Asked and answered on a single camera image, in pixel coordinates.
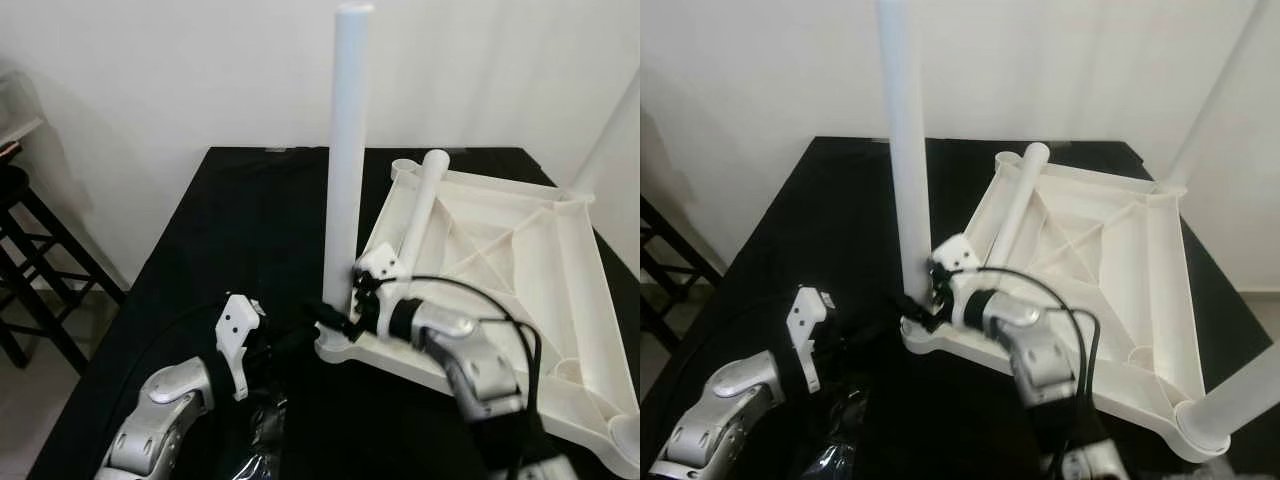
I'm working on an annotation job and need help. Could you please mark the clear plastic wrap piece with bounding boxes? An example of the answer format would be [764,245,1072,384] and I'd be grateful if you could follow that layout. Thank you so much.
[813,390,873,480]
[238,393,293,480]

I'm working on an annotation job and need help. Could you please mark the white plastic table leg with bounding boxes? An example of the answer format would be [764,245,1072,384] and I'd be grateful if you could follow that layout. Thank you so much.
[1175,338,1280,453]
[985,141,1052,273]
[875,0,938,313]
[322,3,377,347]
[394,149,452,288]
[1163,0,1280,193]
[568,72,641,198]

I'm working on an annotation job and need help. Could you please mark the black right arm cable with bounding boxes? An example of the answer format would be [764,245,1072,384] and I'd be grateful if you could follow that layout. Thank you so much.
[958,264,1103,403]
[393,275,547,413]

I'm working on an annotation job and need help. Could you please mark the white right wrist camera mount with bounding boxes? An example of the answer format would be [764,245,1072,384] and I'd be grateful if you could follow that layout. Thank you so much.
[351,245,405,313]
[929,232,983,303]

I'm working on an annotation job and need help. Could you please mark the white plastic table top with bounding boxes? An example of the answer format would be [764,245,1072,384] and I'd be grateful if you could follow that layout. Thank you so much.
[900,150,1237,464]
[315,157,641,479]

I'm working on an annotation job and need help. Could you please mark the black wooden stool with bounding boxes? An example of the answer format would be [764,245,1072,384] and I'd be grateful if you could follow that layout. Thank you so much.
[0,163,128,373]
[640,193,723,353]

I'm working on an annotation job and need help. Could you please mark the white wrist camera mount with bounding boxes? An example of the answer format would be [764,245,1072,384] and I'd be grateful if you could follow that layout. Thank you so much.
[929,232,983,303]
[351,245,405,313]
[786,285,837,395]
[214,293,267,403]

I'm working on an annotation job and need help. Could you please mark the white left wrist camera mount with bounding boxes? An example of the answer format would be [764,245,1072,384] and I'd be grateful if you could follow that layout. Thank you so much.
[214,293,267,403]
[786,285,837,395]

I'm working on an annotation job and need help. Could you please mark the clear container green lid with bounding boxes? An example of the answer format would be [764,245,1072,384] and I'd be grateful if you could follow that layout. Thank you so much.
[0,68,47,153]

